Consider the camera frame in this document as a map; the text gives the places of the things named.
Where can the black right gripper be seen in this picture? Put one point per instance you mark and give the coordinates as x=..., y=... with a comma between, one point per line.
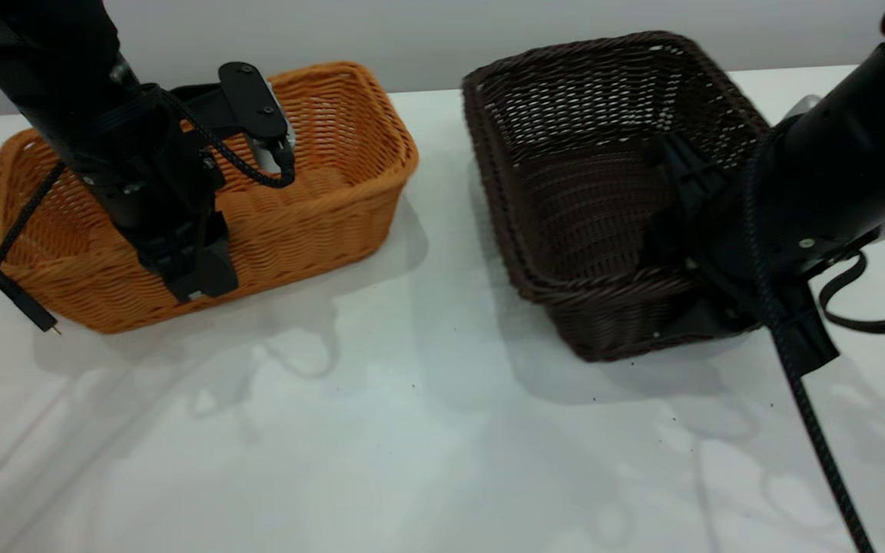
x=826, y=184

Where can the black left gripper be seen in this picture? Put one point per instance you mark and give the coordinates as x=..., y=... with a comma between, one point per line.
x=150, y=184

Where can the orange-brown wicker basket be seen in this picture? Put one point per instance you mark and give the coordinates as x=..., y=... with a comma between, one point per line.
x=312, y=223

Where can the dark brown wicker basket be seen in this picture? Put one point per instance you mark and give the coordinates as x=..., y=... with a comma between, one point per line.
x=565, y=192

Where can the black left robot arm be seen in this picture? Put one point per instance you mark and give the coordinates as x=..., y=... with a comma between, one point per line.
x=43, y=54

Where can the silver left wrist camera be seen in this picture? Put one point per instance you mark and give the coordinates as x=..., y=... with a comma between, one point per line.
x=264, y=151

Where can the black left camera bracket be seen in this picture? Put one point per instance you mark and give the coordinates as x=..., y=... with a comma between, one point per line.
x=246, y=96

